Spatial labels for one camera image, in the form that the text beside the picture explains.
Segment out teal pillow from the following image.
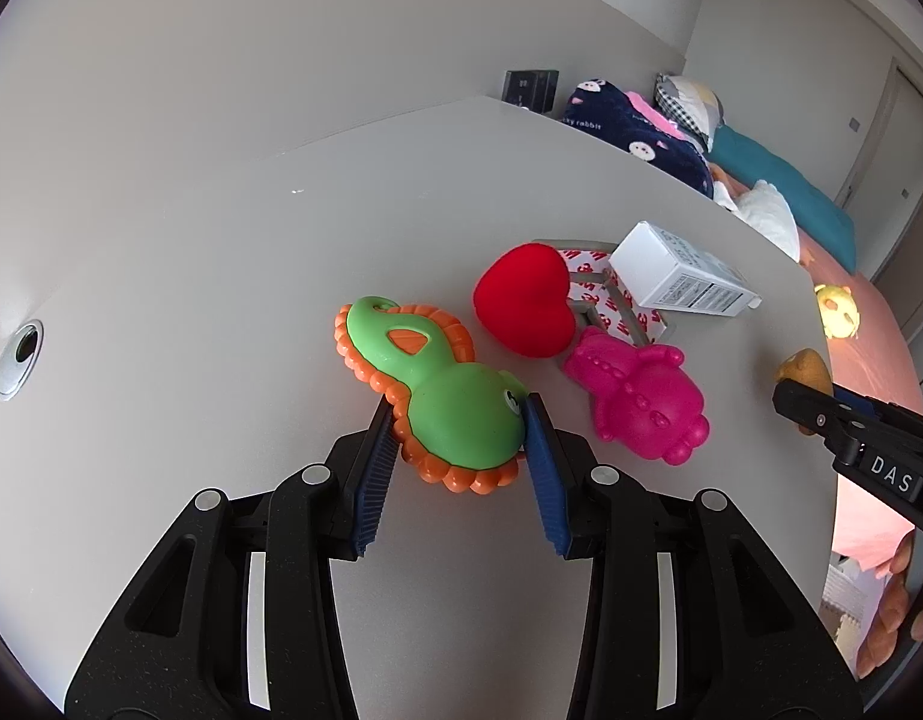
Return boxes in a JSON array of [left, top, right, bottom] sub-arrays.
[[705, 124, 858, 275]]

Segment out checkered pillow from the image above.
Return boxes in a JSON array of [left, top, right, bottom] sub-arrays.
[[652, 73, 725, 151]]

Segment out red patterned tape strips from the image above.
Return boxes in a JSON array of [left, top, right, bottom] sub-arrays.
[[544, 240, 676, 350]]

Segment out pink plastic sand mold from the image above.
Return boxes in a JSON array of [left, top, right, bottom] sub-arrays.
[[562, 326, 712, 467]]

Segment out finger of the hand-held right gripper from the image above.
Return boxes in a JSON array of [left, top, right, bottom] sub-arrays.
[[834, 386, 923, 443], [772, 381, 871, 458]]

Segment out white cardboard box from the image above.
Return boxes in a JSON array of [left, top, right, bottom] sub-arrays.
[[607, 221, 763, 318]]

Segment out red heart toy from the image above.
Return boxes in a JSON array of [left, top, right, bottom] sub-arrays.
[[472, 242, 577, 359]]

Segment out green orange seahorse sand mold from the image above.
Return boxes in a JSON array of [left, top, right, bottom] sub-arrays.
[[334, 296, 530, 494]]

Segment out navy printed blanket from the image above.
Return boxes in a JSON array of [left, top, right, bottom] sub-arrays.
[[559, 79, 716, 200]]

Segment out pink bed sheet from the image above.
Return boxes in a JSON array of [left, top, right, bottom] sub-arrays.
[[712, 165, 923, 578]]

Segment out tan soft toy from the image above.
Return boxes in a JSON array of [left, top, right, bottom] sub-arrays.
[[777, 349, 835, 436]]

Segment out pink cloth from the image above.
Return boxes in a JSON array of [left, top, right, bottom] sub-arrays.
[[627, 90, 691, 140]]

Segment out yellow chick plush toy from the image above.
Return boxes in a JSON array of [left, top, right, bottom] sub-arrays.
[[814, 283, 860, 341]]

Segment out white door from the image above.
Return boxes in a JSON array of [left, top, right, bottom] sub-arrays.
[[837, 60, 923, 241]]

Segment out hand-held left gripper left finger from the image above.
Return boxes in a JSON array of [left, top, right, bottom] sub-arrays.
[[64, 394, 398, 720]]

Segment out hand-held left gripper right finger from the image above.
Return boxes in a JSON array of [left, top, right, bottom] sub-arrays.
[[525, 392, 860, 720]]

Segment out person's right hand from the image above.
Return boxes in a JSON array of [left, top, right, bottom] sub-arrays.
[[855, 532, 923, 680]]

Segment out white crumpled cloth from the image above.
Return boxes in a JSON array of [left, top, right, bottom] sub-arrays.
[[712, 180, 802, 263]]

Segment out silver desk cable grommet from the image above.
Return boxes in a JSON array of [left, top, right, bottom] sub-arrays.
[[0, 320, 44, 397]]

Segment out black wall outlet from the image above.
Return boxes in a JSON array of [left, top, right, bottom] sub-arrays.
[[502, 69, 560, 112]]

